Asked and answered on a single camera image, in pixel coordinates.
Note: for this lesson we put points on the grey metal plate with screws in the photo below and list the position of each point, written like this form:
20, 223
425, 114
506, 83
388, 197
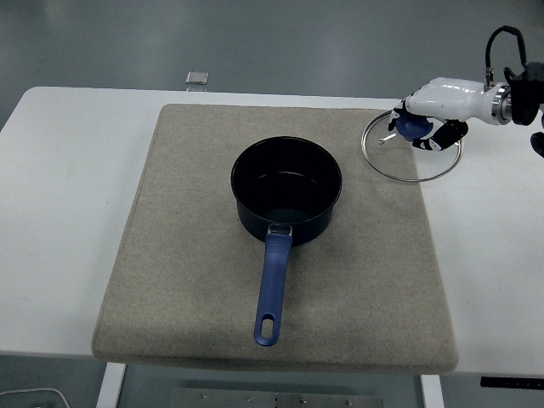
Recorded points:
276, 399

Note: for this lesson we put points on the small silver floor plate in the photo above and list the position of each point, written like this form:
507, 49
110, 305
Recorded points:
196, 77

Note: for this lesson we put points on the glass pot lid blue knob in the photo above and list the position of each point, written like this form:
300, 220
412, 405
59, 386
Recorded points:
410, 127

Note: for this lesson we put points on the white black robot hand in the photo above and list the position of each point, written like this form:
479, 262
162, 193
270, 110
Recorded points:
450, 100

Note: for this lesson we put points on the black table control panel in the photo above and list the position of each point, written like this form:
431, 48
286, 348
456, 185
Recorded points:
510, 382

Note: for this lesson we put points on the beige fabric mat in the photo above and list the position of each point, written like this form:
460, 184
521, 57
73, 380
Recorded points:
170, 255

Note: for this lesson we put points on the white table leg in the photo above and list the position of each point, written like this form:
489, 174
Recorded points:
432, 393
111, 387

